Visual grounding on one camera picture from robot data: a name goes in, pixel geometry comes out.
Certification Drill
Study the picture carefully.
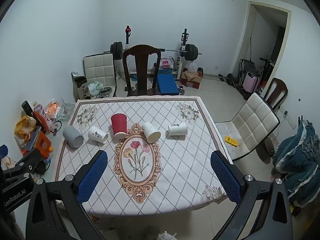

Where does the blue bench pad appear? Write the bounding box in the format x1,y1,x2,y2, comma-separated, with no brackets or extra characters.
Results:
156,74,180,96

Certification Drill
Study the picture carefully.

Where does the grey cup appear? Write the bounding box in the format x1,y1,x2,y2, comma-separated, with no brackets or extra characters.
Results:
62,125,84,149

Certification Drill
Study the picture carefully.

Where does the yellow plastic bag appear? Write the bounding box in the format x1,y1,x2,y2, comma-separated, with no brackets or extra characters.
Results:
14,115,37,147

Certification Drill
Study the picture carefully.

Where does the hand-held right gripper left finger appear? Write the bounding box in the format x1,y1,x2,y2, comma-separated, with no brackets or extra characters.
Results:
25,150,108,240

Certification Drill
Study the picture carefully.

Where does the white bench press rack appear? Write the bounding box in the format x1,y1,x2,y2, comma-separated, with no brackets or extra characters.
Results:
122,26,191,91

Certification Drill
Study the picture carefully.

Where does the red and white plastic bag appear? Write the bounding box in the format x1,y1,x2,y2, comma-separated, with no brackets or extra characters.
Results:
160,56,174,70

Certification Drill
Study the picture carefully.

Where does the pile of blue clothing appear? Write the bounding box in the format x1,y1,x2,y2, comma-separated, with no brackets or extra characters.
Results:
272,120,320,208

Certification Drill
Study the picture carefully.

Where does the pink suitcase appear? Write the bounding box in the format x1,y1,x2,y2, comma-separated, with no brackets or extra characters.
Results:
243,71,262,93

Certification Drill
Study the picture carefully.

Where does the yellow flat tool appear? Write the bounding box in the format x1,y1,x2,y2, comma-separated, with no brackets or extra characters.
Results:
224,136,240,147

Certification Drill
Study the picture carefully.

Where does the folded metal cart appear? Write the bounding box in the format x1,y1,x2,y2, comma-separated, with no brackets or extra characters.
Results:
239,58,260,86

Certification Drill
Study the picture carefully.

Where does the small black barbell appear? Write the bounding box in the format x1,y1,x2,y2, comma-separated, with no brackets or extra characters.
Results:
218,73,236,86

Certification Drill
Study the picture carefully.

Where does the dark wooden chair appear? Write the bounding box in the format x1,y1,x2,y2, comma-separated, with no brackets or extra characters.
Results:
122,44,162,97
261,77,289,111

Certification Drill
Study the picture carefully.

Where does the black box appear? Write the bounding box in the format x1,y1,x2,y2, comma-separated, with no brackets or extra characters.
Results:
21,100,34,117

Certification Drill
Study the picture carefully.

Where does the orange box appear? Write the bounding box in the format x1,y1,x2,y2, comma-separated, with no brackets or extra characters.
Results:
24,132,52,156

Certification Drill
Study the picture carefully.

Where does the floral printed tablecloth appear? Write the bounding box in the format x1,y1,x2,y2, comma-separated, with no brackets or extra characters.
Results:
55,96,234,217

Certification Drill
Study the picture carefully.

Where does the orange snack bag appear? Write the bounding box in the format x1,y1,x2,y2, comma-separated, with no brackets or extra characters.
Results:
44,99,61,120

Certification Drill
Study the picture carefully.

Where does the green plastic bag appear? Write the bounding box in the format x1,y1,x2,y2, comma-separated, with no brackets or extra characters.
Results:
87,81,104,97

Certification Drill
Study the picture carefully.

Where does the red paper cup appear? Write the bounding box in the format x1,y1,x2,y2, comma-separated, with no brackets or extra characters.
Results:
111,114,128,140

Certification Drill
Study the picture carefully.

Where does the brown cardboard box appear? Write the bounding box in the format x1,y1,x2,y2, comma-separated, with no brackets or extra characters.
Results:
180,67,204,89

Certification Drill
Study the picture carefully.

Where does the white cup with black print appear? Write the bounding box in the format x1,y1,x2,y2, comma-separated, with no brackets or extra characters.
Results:
168,122,188,136
88,126,109,144

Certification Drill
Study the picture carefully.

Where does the metal bowl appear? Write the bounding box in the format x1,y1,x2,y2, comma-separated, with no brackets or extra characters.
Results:
96,86,113,99

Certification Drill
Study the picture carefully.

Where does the plain white cup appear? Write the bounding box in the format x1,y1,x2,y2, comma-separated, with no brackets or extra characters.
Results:
142,122,161,142

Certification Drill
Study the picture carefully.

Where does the white padded chair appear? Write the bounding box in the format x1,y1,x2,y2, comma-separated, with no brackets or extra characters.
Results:
83,53,118,98
214,92,280,162

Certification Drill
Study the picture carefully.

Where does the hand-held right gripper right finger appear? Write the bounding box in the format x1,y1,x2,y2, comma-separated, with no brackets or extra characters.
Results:
211,150,293,240

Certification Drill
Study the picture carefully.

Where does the black scooter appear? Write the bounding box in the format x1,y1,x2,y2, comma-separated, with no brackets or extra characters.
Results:
259,57,276,81

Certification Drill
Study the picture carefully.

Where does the brown printed carton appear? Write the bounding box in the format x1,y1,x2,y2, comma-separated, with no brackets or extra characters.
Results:
71,71,89,102

